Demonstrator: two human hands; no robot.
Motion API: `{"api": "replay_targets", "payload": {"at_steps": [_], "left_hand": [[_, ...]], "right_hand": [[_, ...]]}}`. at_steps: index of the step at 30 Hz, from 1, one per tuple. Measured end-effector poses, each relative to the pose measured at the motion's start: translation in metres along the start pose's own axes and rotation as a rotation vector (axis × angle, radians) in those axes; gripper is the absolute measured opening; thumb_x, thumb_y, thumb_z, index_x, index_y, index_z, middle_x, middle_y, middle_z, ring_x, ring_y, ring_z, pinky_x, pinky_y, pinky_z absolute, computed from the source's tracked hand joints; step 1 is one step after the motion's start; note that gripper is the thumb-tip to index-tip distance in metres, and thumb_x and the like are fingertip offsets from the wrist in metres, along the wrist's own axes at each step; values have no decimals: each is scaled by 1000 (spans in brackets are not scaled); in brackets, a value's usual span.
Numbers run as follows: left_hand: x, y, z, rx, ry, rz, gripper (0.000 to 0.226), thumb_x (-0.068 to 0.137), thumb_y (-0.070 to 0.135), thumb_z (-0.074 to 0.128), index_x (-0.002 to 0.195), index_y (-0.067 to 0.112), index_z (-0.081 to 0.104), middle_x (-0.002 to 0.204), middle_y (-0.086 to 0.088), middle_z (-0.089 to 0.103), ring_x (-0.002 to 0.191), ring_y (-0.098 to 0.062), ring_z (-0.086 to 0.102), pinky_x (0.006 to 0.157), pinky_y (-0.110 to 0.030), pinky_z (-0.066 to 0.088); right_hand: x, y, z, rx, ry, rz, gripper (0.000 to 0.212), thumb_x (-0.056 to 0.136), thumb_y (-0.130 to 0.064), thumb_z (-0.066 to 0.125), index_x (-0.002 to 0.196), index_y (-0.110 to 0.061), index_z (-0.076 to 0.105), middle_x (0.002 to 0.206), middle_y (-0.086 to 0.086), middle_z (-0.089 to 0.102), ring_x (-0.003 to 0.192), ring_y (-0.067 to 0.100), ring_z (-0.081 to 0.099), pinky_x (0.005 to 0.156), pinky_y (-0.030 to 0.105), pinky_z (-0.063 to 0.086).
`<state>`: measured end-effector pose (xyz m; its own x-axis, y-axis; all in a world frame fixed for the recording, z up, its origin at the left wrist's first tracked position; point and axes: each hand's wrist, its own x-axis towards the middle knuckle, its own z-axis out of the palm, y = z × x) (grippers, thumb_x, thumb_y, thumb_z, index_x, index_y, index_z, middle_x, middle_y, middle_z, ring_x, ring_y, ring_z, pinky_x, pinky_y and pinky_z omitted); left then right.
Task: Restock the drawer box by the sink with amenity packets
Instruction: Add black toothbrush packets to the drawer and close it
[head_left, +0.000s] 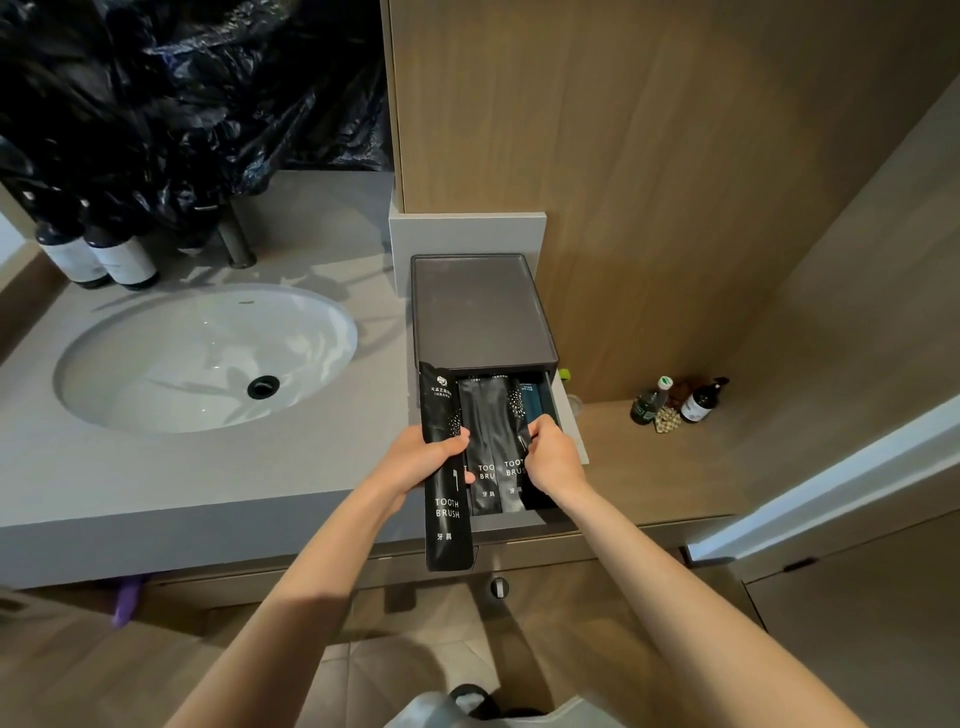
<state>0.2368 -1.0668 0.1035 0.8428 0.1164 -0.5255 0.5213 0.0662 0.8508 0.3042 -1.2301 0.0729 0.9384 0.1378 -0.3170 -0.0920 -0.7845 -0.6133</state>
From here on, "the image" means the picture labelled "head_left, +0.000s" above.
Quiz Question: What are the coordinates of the person's right hand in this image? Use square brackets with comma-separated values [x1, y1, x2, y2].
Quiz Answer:
[519, 416, 590, 506]

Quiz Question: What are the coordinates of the person's left hand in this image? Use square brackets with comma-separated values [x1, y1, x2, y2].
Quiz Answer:
[372, 427, 477, 516]

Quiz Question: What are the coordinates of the long black toothbrush packet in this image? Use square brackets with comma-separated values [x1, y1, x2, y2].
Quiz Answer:
[417, 361, 478, 573]

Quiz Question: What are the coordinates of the person's right forearm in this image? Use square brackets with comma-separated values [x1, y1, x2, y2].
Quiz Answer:
[551, 480, 871, 728]

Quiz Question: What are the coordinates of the person's left forearm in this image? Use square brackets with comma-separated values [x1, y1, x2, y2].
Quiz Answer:
[163, 477, 412, 728]

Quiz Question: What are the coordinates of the white pull-out drawer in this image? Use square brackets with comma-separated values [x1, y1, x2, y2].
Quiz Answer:
[417, 367, 591, 535]

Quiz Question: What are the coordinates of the dark blue packet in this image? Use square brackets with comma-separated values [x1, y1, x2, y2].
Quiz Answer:
[517, 381, 560, 513]

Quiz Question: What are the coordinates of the wooden vanity cabinet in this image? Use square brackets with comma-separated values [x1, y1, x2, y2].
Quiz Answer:
[146, 513, 770, 728]

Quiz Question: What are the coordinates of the green glass bottle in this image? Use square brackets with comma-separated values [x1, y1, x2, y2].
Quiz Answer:
[629, 375, 675, 427]

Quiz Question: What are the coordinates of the black drawer box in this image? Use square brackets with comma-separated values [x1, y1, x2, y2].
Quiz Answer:
[409, 252, 561, 410]

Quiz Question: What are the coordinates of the brown pump bottle white label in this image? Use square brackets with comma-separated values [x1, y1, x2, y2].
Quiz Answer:
[678, 376, 731, 426]

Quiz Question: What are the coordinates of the person's grey clothing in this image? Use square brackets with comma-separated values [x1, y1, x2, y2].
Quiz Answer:
[384, 684, 625, 728]

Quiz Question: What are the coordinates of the white sink basin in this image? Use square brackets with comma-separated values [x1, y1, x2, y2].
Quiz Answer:
[52, 282, 360, 435]

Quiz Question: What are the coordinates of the metal faucet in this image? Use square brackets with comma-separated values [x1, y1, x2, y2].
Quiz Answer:
[216, 199, 258, 270]

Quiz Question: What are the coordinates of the purple plastic item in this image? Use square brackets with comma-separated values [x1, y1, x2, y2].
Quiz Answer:
[111, 576, 145, 630]

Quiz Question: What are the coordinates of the dark bottle with white label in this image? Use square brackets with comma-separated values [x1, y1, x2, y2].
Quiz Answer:
[31, 196, 111, 291]
[81, 196, 161, 293]

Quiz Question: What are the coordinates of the black plastic bag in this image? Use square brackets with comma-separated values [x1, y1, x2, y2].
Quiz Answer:
[0, 0, 396, 252]

